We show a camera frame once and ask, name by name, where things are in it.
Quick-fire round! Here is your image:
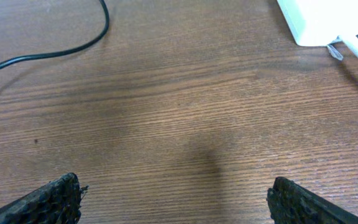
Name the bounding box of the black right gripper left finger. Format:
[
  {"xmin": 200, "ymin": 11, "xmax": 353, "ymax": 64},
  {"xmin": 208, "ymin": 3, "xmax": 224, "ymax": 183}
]
[{"xmin": 0, "ymin": 172, "xmax": 88, "ymax": 224}]

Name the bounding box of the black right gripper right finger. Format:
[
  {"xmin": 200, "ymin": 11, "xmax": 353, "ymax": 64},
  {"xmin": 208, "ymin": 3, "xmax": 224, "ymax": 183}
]
[{"xmin": 267, "ymin": 177, "xmax": 358, "ymax": 224}]

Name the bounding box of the black USB charger cable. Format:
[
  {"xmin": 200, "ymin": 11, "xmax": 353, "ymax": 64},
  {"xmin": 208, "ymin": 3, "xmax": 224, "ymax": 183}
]
[{"xmin": 0, "ymin": 0, "xmax": 111, "ymax": 83}]

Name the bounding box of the white power strip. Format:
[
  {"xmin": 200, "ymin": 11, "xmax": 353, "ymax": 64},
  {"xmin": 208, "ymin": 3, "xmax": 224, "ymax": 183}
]
[{"xmin": 277, "ymin": 0, "xmax": 358, "ymax": 47}]

